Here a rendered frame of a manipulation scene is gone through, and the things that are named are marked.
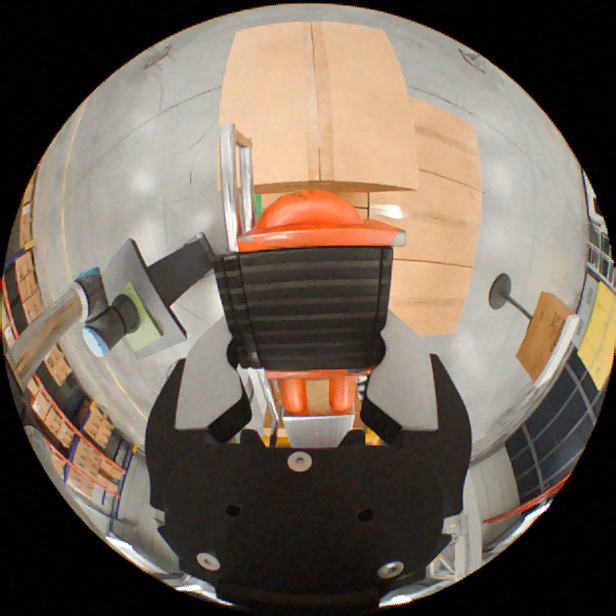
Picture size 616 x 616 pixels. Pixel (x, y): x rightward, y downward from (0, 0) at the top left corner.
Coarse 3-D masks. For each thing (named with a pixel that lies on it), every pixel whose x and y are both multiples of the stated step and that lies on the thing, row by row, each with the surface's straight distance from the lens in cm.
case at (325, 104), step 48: (240, 48) 66; (288, 48) 60; (336, 48) 61; (384, 48) 67; (240, 96) 51; (288, 96) 48; (336, 96) 48; (384, 96) 51; (288, 144) 43; (336, 144) 43; (384, 144) 45; (240, 192) 56
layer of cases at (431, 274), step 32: (416, 128) 99; (448, 128) 111; (448, 160) 104; (288, 192) 81; (352, 192) 82; (384, 192) 86; (416, 192) 91; (448, 192) 100; (480, 192) 115; (416, 224) 92; (448, 224) 100; (416, 256) 94; (448, 256) 103; (416, 288) 100; (448, 288) 110; (416, 320) 109; (448, 320) 121
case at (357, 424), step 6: (312, 378) 101; (318, 378) 101; (324, 378) 101; (276, 396) 95; (354, 396) 95; (354, 402) 93; (354, 408) 91; (360, 408) 92; (270, 414) 90; (264, 420) 89; (270, 420) 89; (282, 420) 88; (354, 420) 88; (360, 420) 88; (264, 426) 87; (270, 426) 87; (282, 426) 86; (354, 426) 87; (360, 426) 87; (270, 432) 90; (282, 432) 89
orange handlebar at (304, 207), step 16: (304, 192) 11; (320, 192) 11; (272, 208) 11; (288, 208) 10; (304, 208) 10; (320, 208) 10; (336, 208) 10; (352, 208) 11; (256, 224) 11; (272, 224) 10; (288, 224) 10; (304, 224) 10; (288, 384) 15; (304, 384) 17; (336, 384) 16; (352, 384) 16; (288, 400) 17; (304, 400) 18; (336, 400) 17; (352, 400) 18
